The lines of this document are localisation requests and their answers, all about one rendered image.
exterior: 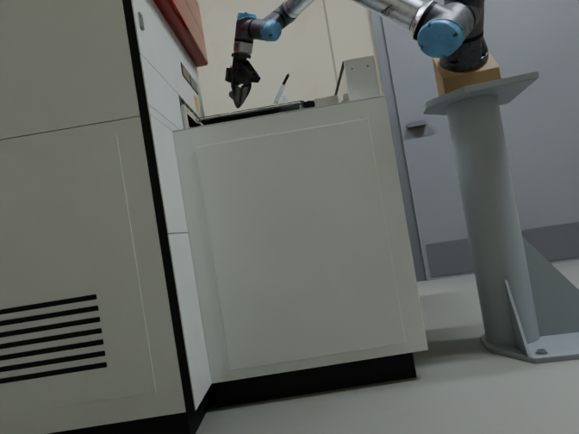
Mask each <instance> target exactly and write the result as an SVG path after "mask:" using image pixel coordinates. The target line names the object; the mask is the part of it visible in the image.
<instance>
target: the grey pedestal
mask: <svg viewBox="0 0 579 434"><path fill-rule="evenodd" d="M538 78H539V72H538V71H536V72H531V73H527V74H522V75H518V76H513V77H505V78H501V79H496V80H493V81H488V82H484V83H479V84H472V85H467V86H464V87H461V88H459V89H456V90H454V91H451V92H449V93H446V94H444V95H442V96H439V97H436V98H434V99H432V100H430V101H427V102H426V103H425V105H424V107H423V109H422V111H423V114H424V115H447V117H448V122H449V128H450V133H451V142H452V147H453V152H454V158H455V162H456V167H457V173H458V181H459V187H460V192H461V197H462V203H463V207H464V217H465V222H466V226H467V232H468V237H469V242H470V251H471V256H472V262H473V266H474V271H475V277H476V286H477V291H478V296H479V301H480V307H481V311H482V321H483V326H484V331H485V333H484V334H483V335H482V336H481V337H480V341H481V342H482V344H483V345H484V346H485V347H486V349H487V350H488V351H491V352H494V353H497V354H501V355H504V356H508V357H513V358H517V359H520V360H524V361H528V362H530V363H551V362H560V361H569V360H577V359H579V289H578V288H577V287H575V286H574V285H573V284H572V283H571V282H570V281H569V280H568V279H567V278H566V277H565V276H564V275H563V274H562V273H561V272H560V271H559V270H557V269H556V268H555V267H554V266H553V265H552V264H551V263H550V262H549V261H548V260H547V259H546V258H545V257H544V256H543V255H542V254H541V253H540V252H538V251H537V250H536V249H535V248H534V247H533V246H532V245H531V244H530V243H529V242H528V241H527V240H526V239H525V238H524V237H523V236H522V233H521V229H520V219H519V215H518V209H517V205H516V200H515V194H514V186H513V180H512V176H511V170H510V165H509V161H508V155H507V147H506V141H505V136H504V132H503V126H502V121H501V112H500V107H499V105H503V104H508V103H510V102H511V101H512V100H513V99H514V98H515V97H516V96H517V95H519V94H520V93H521V92H522V91H523V90H525V89H526V88H527V87H528V86H530V85H531V84H532V83H533V82H534V81H536V80H537V79H538Z"/></svg>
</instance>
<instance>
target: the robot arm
mask: <svg viewBox="0 0 579 434"><path fill-rule="evenodd" d="M313 1H314V0H285V1H284V2H283V3H282V4H281V5H280V6H279V7H278V8H276V9H275V10H274V11H272V12H271V13H270V14H269V15H268V16H266V17H265V18H264V19H257V16H256V15H255V14H253V13H250V12H245V11H241V12H239V13H238V16H237V21H236V29H235V37H234V44H233V51H234V53H232V56H231V57H233V65H231V66H232V67H231V66H230V68H227V69H226V77H225V81H227V82H229V83H231V88H232V91H230V92H229V96H230V97H231V98H232V99H233V102H234V105H235V107H236V108H237V109H239V108H240V107H241V105H242V104H243V103H244V101H245V100H246V98H247V97H248V94H249V92H250V90H251V87H252V83H258V82H259V80H260V76H259V75H258V74H257V72H256V71H255V69H254V68H253V67H252V65H251V63H250V62H249V60H246V58H248V59H250V58H251V54H252V47H253V40H264V41H276V40H278V39H279V37H280V35H281V33H282V29H284V28H285V27H286V26H288V25H289V24H290V23H292V22H293V21H294V20H295V19H296V18H297V17H298V16H299V15H300V14H301V13H302V12H303V11H304V10H305V9H306V8H307V7H308V6H309V5H310V4H311V3H312V2H313ZM351 1H353V2H354V3H357V4H359V5H361V6H363V7H365V8H367V9H369V10H371V11H373V12H374V13H376V14H378V15H380V16H382V17H384V18H386V19H388V20H390V21H392V22H394V23H396V24H397V25H399V26H401V27H403V28H405V29H407V30H409V31H410V32H411V35H412V38H413V39H414V40H417V41H418V45H419V47H420V50H421V51H422V52H423V53H424V54H426V55H427V56H429V57H432V58H437V59H439V63H440V65H441V67H443V68H444V69H446V70H448V71H471V70H474V69H476V68H479V67H481V66H483V65H484V64H486V63H487V61H488V59H489V50H488V47H487V44H486V41H485V39H484V36H483V26H484V1H485V0H444V5H442V4H440V3H437V2H435V1H433V0H432V1H431V2H428V3H424V2H422V1H421V0H351ZM240 84H243V85H241V87H239V86H238V85H240Z"/></svg>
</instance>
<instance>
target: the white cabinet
mask: <svg viewBox="0 0 579 434"><path fill-rule="evenodd" d="M173 139H174V145H175V150H176V155H177V166H178V172H179V177H180V183H181V189H182V194H183V199H184V210H185V216H186V221H187V227H188V233H189V238H190V249H191V254H192V260H193V265H194V271H195V277H196V287H197V293H198V298H199V304H200V309H201V315H202V325H203V331H204V337H205V342H206V348H207V353H208V360H209V369H210V375H211V381H212V383H214V384H215V393H216V399H217V405H218V408H219V407H224V406H235V405H240V404H246V403H252V402H258V401H263V400H274V399H280V398H285V397H291V396H297V395H302V394H312V393H319V392H324V391H330V390H335V389H341V388H351V387H357V386H363V385H369V384H374V383H380V382H386V381H396V380H401V379H407V378H413V377H416V372H415V366H414V357H413V352H417V351H423V350H428V347H427V341H426V333H425V327H424V322H423V317H422V311H421V306H420V297H419V291H418V287H417V281H416V276H415V271H414V261H413V256H412V251H411V245H410V241H409V236H408V226H407V221H406V215H405V210H404V205H403V200H402V191H401V185H400V180H399V175H398V170H397V164H396V159H395V150H394V145H393V140H392V134H391V129H390V124H389V114H388V110H387V104H386V99H385V96H383V97H378V98H372V99H367V100H362V101H356V102H347V103H341V104H336V105H331V106H326V107H320V108H311V109H305V110H301V111H296V112H290V113H285V114H280V115H270V116H265V117H259V118H254V119H249V120H243V121H234V122H229V123H224V124H219V125H213V126H208V127H199V128H193V129H188V130H183V131H177V132H173Z"/></svg>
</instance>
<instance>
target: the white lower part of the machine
mask: <svg viewBox="0 0 579 434"><path fill-rule="evenodd" d="M215 395H216V393H215V384H214V383H212V381H211V375H210V369H209V360H208V353H207V348H206V342H205V337H204V331H203V325H202V315H201V309H200V304H199V298H198V293H197V287H196V277H195V271H194V265H193V260H192V254H191V249H190V238H189V233H188V227H187V221H186V216H185V210H184V199H183V194H182V189H181V183H180V177H179V172H178V166H177V155H176V150H175V145H174V139H173V132H172V130H170V129H169V128H168V127H166V126H165V125H164V124H162V123H161V122H160V121H158V120H157V119H155V118H154V117H153V116H151V115H141V116H139V117H134V118H128V119H123V120H119V121H109V122H104V123H98V124H93V125H88V126H82V127H73V128H68V129H63V130H58V131H52V132H47V133H37V134H32V135H27V136H22V137H17V138H12V139H2V140H0V434H196V431H197V429H198V427H199V426H200V424H201V422H202V420H203V418H204V416H205V414H206V412H207V410H208V409H209V406H210V404H211V403H212V401H213V399H214V397H215Z"/></svg>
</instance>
